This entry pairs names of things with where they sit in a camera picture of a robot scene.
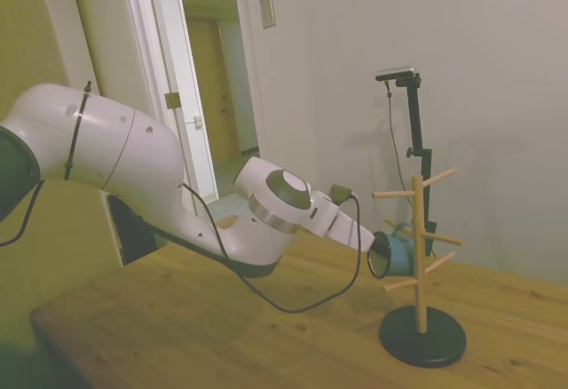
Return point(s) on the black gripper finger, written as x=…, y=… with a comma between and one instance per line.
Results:
x=379, y=241

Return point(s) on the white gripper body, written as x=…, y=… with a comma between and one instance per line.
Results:
x=341, y=224

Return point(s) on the blue enamel mug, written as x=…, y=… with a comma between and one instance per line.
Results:
x=401, y=256

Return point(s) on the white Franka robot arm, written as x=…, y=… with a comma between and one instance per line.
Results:
x=133, y=149

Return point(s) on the wooden mug tree black base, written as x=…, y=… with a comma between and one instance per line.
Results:
x=421, y=340

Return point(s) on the white open door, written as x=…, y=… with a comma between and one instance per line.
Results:
x=177, y=73

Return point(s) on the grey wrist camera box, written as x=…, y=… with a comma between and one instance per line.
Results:
x=341, y=193

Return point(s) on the black clamp camera stand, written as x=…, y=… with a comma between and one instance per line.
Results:
x=419, y=140

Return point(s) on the grey exterior camera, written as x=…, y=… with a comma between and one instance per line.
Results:
x=395, y=73

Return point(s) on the beige wall switch plate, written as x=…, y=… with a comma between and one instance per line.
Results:
x=267, y=12

